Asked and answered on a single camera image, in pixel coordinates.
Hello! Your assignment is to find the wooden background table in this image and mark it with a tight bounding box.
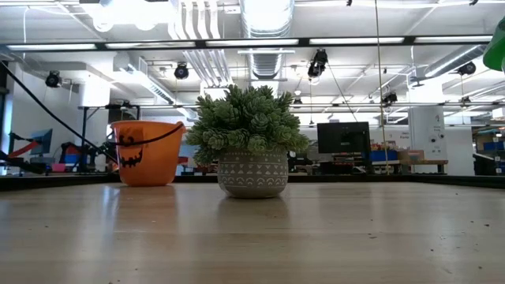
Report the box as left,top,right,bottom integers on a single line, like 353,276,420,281
370,159,449,166

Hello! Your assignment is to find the thin hanging cord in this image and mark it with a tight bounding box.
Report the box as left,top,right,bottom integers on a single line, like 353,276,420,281
373,0,391,177

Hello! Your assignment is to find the black metal table frame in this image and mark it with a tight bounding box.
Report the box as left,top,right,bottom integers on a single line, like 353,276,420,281
0,172,505,192

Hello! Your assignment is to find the silver ventilation duct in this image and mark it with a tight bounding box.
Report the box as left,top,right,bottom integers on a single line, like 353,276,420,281
239,0,296,80

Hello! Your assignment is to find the black computer monitor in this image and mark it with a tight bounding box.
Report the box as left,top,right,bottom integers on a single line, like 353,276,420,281
316,121,372,155

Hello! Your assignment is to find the green plastic bucket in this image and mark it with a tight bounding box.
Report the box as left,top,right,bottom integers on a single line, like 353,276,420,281
482,15,505,73

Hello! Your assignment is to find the blue lit background monitor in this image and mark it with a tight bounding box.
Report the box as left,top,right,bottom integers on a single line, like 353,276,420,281
29,129,54,155

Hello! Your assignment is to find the green plant in grey pot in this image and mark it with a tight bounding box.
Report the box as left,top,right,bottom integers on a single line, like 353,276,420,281
184,84,311,200

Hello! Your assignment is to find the orange pumpkin face bucket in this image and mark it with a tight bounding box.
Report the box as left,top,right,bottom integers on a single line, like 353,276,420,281
110,120,186,188

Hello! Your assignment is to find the brown cardboard box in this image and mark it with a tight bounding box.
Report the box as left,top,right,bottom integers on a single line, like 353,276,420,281
397,148,426,162

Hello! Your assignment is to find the red background bar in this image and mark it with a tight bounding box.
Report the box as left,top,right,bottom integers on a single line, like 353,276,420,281
7,140,41,159

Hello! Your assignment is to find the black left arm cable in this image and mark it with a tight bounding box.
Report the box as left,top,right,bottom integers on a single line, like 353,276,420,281
0,61,119,165

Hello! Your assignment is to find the white building column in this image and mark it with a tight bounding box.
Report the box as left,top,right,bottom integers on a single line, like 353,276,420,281
408,105,447,174

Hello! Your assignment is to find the red storage bin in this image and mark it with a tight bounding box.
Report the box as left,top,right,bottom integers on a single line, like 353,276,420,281
61,144,90,165

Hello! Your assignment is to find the black overhead light beam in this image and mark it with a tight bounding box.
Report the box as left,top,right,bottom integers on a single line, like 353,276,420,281
0,35,494,52

